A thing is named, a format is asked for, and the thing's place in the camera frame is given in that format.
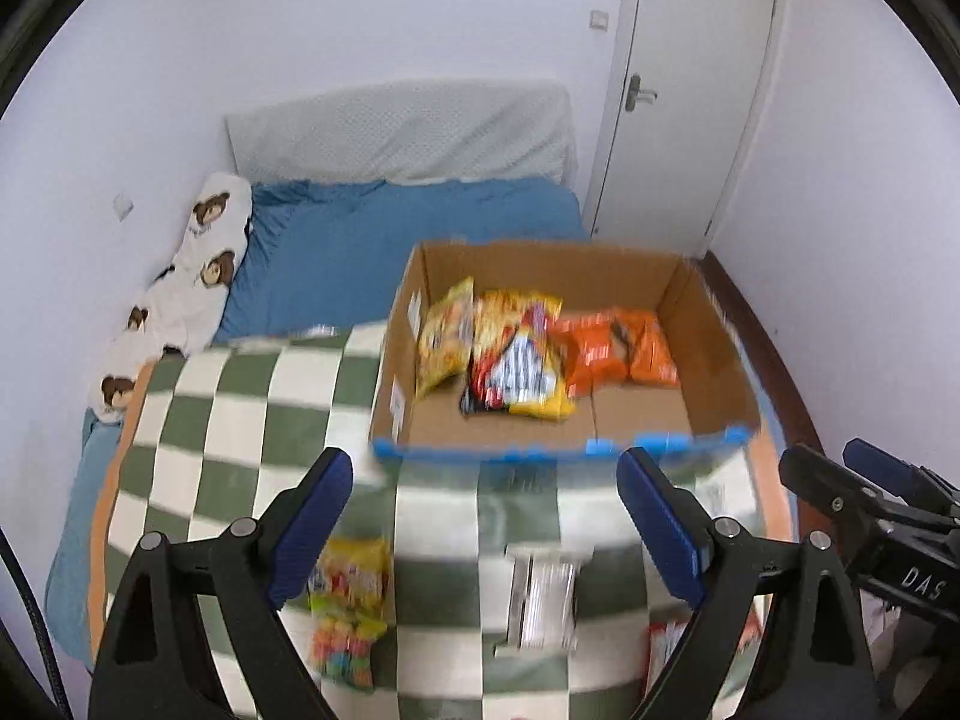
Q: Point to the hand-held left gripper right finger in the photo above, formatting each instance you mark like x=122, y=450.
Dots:
x=660, y=517

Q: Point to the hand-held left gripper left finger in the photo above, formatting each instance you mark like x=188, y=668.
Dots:
x=315, y=517

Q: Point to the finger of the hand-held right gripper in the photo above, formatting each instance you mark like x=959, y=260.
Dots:
x=825, y=484
x=885, y=465

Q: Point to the colourful gummy candy packet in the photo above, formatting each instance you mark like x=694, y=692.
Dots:
x=349, y=600

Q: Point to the cardboard box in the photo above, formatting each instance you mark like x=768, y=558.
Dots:
x=637, y=412

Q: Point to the red white packet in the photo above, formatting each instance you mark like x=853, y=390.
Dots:
x=664, y=652

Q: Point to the white silver snack packet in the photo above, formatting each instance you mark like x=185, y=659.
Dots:
x=540, y=600

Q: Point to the green white checkered blanket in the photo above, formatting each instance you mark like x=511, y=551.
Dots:
x=225, y=427

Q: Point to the orange snack packet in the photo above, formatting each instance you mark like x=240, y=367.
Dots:
x=585, y=352
x=649, y=352

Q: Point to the black white striped packet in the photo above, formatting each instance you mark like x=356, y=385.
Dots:
x=521, y=367

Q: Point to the yellow chip packet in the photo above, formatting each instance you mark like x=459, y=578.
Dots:
x=442, y=337

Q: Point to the light blue blanket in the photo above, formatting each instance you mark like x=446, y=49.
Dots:
x=75, y=540

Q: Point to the white bear print pillow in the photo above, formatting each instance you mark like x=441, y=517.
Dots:
x=195, y=292

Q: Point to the yellow red snack packet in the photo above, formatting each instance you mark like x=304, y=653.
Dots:
x=495, y=322

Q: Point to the blue bed sheet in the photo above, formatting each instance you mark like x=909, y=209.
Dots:
x=360, y=255

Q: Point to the white padded headboard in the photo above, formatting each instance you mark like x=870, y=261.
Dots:
x=397, y=131

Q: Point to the white door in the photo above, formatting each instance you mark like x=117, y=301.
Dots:
x=690, y=90

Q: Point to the dark wooden bed frame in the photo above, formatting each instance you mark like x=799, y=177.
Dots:
x=765, y=360

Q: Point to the white wall socket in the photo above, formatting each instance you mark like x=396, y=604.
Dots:
x=124, y=205

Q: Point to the white light switch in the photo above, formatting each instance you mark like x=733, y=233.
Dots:
x=600, y=20

